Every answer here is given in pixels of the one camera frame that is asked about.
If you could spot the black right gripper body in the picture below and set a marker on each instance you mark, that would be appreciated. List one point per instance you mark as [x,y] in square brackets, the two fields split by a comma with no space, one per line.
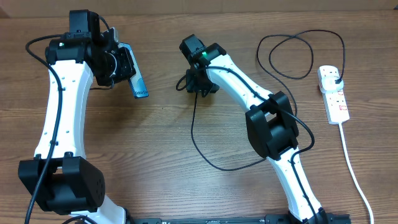
[200,84]

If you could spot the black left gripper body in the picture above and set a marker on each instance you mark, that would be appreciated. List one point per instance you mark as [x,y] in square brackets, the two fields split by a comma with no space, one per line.
[118,67]

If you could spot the blue Galaxy smartphone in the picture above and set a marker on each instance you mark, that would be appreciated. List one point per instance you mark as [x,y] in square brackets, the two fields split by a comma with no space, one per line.
[136,82]

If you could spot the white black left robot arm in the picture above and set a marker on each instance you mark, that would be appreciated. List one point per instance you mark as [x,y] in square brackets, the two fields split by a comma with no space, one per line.
[58,177]

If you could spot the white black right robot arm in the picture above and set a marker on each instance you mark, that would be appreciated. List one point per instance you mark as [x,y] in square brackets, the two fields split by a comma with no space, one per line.
[272,127]

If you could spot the white charger plug adapter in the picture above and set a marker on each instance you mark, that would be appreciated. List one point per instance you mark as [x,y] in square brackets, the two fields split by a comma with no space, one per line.
[330,85]

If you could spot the white power strip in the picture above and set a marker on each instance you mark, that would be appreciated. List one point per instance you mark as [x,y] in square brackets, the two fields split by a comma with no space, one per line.
[335,103]

